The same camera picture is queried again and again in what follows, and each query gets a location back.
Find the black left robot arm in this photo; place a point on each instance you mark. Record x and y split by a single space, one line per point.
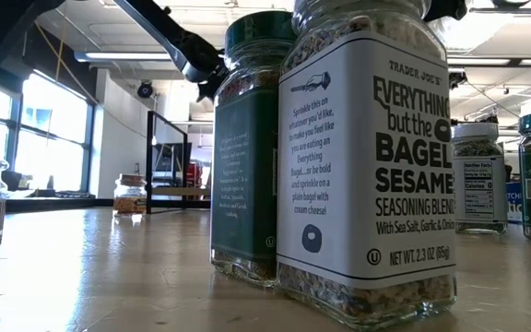
155 30

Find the black metal table frame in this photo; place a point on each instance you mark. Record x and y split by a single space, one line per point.
62 204

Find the black track light cluster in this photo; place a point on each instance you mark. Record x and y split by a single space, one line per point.
456 78

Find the overhead LED light bar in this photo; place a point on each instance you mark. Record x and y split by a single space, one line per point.
127 55

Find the black round ceiling speaker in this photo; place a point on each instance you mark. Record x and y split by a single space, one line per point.
145 90

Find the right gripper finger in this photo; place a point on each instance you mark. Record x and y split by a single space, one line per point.
452 8

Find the dark background monitor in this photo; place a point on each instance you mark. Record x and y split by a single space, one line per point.
173 159

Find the white lid bagel seasoning jar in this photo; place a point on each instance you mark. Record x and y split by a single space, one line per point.
480 193
367 184

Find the large window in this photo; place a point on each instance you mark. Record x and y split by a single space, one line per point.
53 138

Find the red background cabinet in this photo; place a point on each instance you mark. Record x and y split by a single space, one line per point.
195 175

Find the blue plastic wrap box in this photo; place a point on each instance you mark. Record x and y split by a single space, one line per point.
514 207

